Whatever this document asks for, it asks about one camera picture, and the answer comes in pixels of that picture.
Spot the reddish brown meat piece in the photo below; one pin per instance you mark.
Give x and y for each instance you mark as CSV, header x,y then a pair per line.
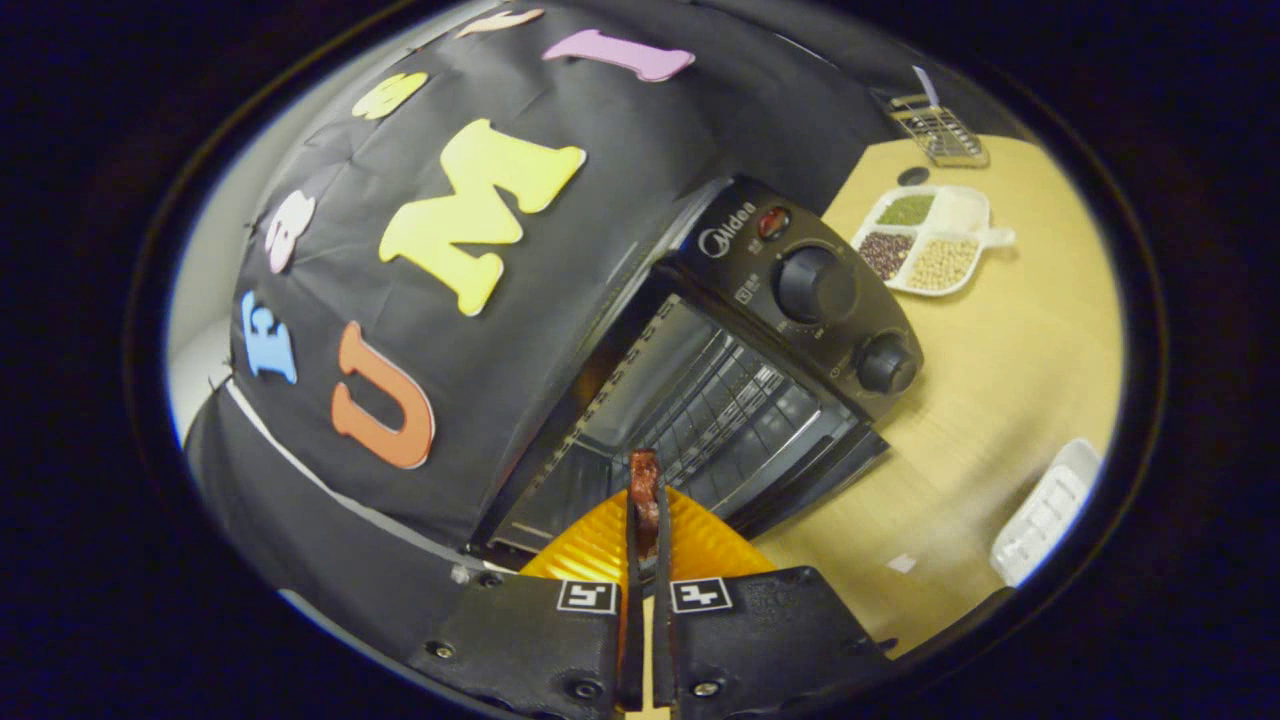
x,y
643,490

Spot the black toaster oven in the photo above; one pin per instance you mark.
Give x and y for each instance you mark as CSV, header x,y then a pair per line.
x,y
760,260

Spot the white divided dish of beans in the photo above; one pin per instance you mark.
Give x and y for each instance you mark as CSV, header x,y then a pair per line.
x,y
940,262

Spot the white rectangular tray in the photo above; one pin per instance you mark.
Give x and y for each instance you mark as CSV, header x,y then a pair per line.
x,y
1045,515

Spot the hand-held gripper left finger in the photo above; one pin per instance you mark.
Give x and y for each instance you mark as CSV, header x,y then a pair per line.
x,y
530,640

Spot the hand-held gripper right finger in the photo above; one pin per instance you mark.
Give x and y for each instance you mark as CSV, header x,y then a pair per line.
x,y
770,640

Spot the small white tape piece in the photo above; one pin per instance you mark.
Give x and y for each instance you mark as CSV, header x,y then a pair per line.
x,y
901,563

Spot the metal oven rack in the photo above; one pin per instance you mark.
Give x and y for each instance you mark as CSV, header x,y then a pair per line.
x,y
740,410

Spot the small black round disc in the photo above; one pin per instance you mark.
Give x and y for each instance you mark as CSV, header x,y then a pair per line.
x,y
913,176

